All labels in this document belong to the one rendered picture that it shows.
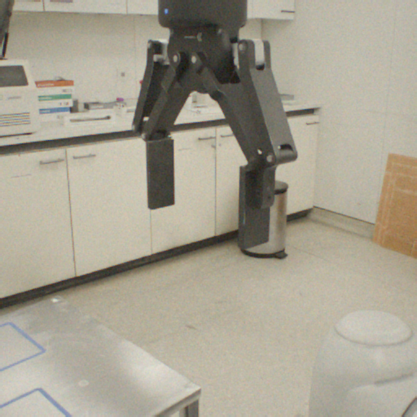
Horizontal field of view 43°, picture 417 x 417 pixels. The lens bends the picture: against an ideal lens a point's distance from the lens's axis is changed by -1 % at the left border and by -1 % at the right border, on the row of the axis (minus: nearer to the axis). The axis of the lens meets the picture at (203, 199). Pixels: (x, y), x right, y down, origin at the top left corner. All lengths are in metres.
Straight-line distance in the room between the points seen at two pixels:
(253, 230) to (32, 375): 0.61
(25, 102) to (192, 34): 2.31
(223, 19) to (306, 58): 3.75
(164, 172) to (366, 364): 0.39
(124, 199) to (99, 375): 2.21
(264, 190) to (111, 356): 0.62
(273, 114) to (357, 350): 0.43
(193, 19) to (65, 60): 3.09
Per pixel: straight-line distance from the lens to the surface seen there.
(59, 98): 3.25
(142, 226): 3.20
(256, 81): 0.41
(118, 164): 3.02
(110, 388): 0.91
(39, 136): 2.77
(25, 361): 1.01
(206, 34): 0.45
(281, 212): 3.39
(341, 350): 0.77
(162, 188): 0.54
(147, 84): 0.52
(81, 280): 3.16
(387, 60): 3.77
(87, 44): 3.58
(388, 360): 0.76
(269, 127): 0.40
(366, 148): 3.89
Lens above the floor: 1.36
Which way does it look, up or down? 17 degrees down
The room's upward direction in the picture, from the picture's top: straight up
